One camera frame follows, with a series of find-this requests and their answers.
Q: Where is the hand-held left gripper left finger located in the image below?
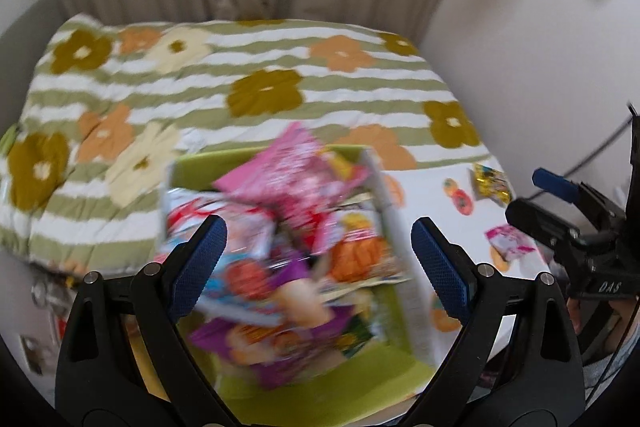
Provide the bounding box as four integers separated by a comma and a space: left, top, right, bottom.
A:
54, 215, 237, 427

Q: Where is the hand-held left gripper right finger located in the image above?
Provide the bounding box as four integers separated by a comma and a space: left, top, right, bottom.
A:
400, 216, 585, 427

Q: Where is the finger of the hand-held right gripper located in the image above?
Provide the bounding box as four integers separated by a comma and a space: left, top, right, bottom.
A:
504, 196, 583, 255
531, 168, 627, 233

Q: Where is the pile of colourful snack packets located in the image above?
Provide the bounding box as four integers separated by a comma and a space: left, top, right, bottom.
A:
160, 122, 416, 388

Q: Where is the green cardboard box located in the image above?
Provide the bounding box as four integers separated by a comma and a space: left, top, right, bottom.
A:
162, 144, 438, 427

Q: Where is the pink white snack packet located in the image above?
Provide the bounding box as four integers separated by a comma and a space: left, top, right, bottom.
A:
484, 223, 538, 270

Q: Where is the gold yellow snack packet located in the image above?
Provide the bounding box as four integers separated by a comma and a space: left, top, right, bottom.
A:
470, 163, 516, 206

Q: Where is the striped floral blanket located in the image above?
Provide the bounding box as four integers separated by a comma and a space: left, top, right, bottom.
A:
0, 13, 493, 275

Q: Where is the black cable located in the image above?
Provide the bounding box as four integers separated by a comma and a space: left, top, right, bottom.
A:
565, 104, 640, 178

